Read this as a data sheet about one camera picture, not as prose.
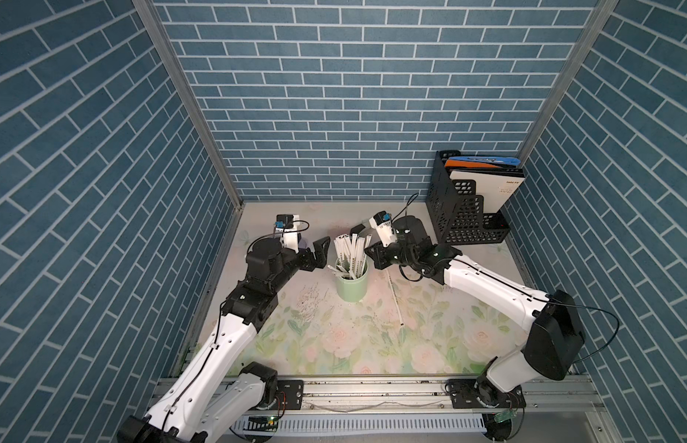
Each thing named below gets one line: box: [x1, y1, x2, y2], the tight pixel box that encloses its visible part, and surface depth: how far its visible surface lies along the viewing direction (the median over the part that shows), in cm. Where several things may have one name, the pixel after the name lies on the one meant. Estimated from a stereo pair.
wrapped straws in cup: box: [326, 233, 373, 280], surface depth 86 cm
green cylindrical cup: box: [337, 258, 370, 303], surface depth 85 cm
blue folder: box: [448, 155, 521, 166], surface depth 96 cm
